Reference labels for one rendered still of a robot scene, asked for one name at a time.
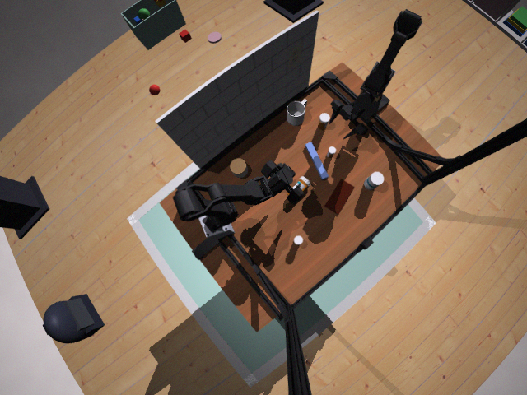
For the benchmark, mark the grey metal mug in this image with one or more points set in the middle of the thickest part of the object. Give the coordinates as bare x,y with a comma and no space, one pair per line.
296,108

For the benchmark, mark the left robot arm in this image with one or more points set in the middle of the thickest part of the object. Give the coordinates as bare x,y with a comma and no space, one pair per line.
191,206

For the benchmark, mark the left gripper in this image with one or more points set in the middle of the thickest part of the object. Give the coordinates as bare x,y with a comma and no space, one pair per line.
295,194

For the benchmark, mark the white cylindrical canister with teal band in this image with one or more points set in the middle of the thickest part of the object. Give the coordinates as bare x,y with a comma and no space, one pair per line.
374,180

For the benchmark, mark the grey tiled wall panel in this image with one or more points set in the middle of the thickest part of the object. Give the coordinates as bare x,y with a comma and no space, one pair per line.
213,116

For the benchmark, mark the white ribbed bottle cap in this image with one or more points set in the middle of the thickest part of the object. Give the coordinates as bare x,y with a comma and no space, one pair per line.
305,180

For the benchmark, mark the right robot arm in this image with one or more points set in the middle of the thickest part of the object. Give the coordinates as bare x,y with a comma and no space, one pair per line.
405,23

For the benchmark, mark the blue flat bar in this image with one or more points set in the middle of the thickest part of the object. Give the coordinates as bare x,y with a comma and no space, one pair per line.
316,160

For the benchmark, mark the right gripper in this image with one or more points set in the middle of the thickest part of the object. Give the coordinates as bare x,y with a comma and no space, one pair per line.
361,128

